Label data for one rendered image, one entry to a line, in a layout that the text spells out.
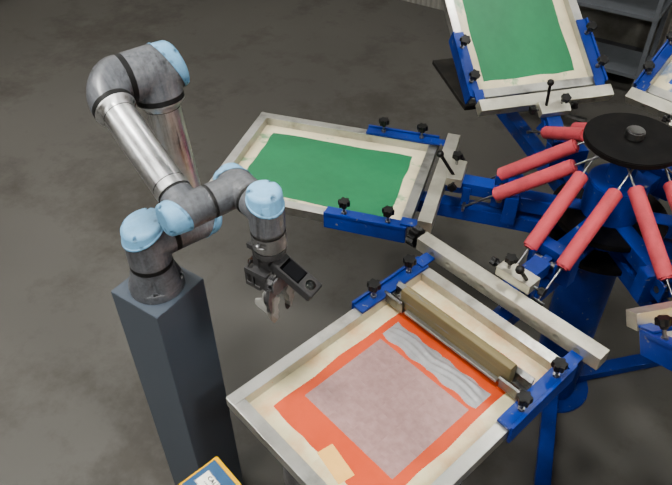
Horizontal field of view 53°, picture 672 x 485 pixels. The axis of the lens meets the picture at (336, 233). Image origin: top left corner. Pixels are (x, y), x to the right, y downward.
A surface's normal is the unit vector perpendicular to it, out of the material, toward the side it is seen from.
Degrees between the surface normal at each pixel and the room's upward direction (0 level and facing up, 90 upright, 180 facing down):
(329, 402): 0
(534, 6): 32
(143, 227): 8
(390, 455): 0
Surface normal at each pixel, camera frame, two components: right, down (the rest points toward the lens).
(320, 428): -0.01, -0.75
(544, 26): 0.11, -0.29
